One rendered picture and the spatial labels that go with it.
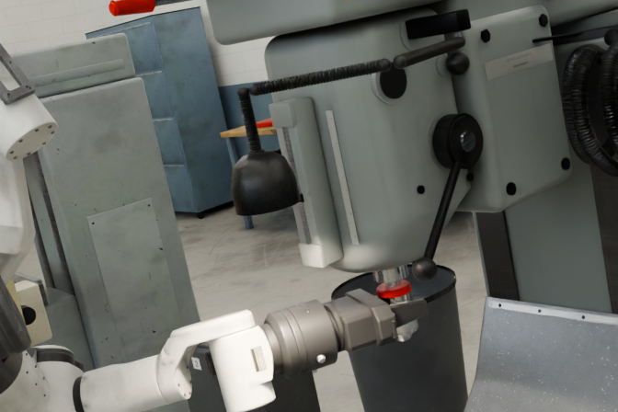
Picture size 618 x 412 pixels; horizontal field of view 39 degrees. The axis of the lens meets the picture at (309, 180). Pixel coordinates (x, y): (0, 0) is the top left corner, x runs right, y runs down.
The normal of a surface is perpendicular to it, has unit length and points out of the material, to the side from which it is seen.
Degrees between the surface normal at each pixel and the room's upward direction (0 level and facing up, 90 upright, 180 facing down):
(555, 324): 63
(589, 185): 90
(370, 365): 94
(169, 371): 77
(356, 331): 90
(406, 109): 90
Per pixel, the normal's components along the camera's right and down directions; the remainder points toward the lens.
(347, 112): -0.35, 0.24
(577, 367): -0.75, -0.21
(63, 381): 0.75, -0.44
